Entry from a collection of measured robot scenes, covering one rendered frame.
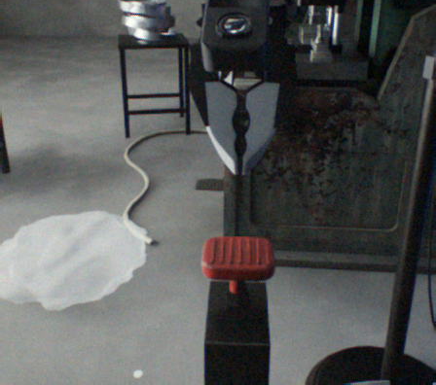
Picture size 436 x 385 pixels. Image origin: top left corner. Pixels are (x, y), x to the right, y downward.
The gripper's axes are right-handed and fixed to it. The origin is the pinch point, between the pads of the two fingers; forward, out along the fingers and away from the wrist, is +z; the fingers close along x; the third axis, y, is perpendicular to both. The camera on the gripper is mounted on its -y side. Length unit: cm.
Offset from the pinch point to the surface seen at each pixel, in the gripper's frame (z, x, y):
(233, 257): 9.1, 0.5, -1.1
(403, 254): 41, -34, 54
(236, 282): 12.2, 0.2, -0.7
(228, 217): 70, 5, 120
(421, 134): 15, -34, 54
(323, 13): 18, -45, 295
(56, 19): 65, 244, 623
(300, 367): 85, -16, 66
